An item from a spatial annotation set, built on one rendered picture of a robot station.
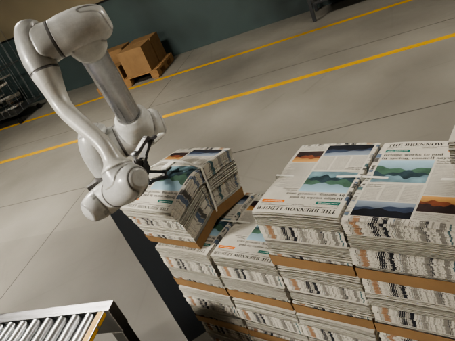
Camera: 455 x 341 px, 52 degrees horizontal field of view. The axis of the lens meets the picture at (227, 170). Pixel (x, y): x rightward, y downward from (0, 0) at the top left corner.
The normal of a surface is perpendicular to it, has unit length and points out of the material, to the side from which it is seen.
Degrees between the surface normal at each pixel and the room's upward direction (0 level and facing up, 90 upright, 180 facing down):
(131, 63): 90
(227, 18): 90
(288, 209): 0
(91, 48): 127
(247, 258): 1
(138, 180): 77
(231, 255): 1
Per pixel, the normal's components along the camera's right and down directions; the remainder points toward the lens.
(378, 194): -0.35, -0.82
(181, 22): -0.20, 0.55
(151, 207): -0.44, -0.68
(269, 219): -0.51, 0.59
